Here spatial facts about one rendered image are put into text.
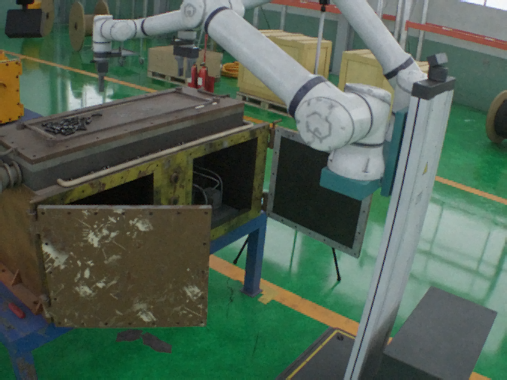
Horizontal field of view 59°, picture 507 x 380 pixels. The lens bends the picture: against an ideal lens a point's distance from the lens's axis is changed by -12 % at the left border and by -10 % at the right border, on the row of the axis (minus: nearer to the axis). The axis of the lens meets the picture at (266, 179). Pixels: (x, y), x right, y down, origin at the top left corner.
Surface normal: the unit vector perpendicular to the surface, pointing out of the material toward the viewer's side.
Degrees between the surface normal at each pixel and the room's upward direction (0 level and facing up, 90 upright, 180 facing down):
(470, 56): 90
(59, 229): 90
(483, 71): 90
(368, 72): 90
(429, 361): 0
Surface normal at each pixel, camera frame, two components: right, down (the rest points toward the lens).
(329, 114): -0.50, 0.25
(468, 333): 0.10, -0.91
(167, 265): 0.22, 0.41
